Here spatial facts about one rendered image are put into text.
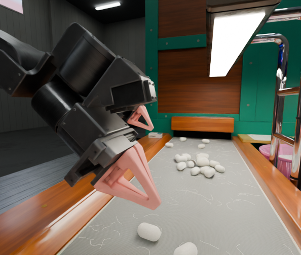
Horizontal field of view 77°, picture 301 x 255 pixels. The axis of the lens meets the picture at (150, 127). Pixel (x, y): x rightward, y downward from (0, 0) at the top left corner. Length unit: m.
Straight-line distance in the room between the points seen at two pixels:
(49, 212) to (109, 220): 0.09
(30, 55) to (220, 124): 0.83
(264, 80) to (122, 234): 0.93
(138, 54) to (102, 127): 10.47
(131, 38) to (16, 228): 10.88
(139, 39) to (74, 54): 10.60
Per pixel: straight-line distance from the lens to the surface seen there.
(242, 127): 1.04
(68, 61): 0.25
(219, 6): 0.26
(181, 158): 0.61
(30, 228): 0.33
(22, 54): 0.29
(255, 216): 0.40
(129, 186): 0.26
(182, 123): 0.97
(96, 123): 0.22
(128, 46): 11.03
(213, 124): 0.97
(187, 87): 1.04
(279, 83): 0.64
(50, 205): 0.37
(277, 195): 0.43
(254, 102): 1.04
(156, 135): 0.90
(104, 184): 0.24
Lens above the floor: 0.93
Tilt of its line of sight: 8 degrees down
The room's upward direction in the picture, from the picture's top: straight up
